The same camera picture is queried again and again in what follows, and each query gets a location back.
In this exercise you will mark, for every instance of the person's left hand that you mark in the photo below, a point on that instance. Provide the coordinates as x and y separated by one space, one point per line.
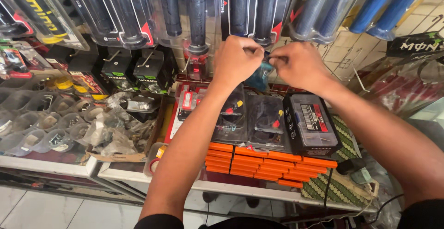
232 62

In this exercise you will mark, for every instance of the person's right hand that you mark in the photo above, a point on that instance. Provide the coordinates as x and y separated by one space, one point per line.
301 66

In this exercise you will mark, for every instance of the small clear packet teal part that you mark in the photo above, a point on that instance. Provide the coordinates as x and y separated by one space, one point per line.
258 76

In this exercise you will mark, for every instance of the red white small packets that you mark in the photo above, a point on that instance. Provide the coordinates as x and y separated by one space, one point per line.
189 100

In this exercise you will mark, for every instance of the dark blue grips pack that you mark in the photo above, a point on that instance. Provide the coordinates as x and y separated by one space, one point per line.
319 10

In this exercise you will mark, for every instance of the black grips pack blue rim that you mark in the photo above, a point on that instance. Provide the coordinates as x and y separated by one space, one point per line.
253 7

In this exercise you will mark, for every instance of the black box clear lid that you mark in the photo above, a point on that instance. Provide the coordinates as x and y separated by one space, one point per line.
312 125

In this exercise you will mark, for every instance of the black box green label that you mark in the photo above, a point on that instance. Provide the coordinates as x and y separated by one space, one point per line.
119 73
152 73

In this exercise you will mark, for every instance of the green patterned mat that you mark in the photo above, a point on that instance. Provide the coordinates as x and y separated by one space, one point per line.
343 139

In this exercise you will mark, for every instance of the bright blue grips pack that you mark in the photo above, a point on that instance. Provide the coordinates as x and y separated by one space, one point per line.
385 7

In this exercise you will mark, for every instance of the plastic bag of red parts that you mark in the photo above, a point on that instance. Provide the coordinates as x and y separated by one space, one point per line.
406 83

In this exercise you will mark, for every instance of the stack of orange boxes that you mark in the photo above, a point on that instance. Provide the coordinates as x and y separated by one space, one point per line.
263 165

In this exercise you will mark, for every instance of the black sticker green lettering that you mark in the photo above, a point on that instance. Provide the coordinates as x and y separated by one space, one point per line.
416 44

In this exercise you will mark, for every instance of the black grips pack red corner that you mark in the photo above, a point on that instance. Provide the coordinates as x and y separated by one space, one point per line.
114 10

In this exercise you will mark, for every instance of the cardboard box of bagged parts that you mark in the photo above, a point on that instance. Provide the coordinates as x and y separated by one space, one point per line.
121 128

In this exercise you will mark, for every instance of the red yellow printed packet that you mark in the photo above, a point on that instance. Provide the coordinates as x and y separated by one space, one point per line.
88 83

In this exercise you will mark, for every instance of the yellow tape roll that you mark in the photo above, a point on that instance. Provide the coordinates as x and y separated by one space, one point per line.
62 82

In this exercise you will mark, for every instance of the person's black shirt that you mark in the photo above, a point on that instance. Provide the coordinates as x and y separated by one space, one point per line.
159 223

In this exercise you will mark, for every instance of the yellow black grip pack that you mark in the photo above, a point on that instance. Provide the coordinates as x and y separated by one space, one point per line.
38 14

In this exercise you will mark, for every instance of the group of clear plastic cups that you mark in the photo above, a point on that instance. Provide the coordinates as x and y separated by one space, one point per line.
38 121

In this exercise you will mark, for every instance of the glass display counter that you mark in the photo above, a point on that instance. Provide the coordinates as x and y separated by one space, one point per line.
52 165

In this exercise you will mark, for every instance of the red black hanging packet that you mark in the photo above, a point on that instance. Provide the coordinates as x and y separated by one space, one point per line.
14 61

